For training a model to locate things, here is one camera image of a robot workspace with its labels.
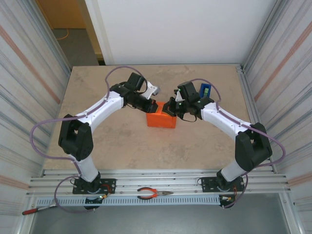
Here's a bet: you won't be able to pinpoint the blue tape dispenser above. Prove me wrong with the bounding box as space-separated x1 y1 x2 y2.
199 83 212 98

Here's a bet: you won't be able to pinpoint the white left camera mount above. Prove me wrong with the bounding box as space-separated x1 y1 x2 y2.
142 81 158 98

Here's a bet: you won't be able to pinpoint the white door frame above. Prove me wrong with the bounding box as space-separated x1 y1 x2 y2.
84 0 115 66

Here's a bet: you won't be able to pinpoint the aluminium rail frame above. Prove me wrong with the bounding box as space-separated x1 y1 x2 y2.
26 157 292 197

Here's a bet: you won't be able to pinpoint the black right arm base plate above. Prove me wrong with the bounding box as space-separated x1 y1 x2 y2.
201 175 246 193

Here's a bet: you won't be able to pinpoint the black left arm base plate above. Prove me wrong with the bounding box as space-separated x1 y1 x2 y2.
72 178 117 195

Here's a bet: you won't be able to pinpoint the orange handled pliers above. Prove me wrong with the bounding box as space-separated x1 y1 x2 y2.
136 187 174 200

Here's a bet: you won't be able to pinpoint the orange floor cable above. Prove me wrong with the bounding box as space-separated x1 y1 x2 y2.
56 28 70 41

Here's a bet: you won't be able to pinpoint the white slotted cable duct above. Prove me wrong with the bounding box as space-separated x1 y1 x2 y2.
36 196 221 207

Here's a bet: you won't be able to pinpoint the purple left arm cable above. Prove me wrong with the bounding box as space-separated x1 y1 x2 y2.
29 65 148 213

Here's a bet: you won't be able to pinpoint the red handled hand tool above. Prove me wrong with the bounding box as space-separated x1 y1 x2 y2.
22 204 58 215

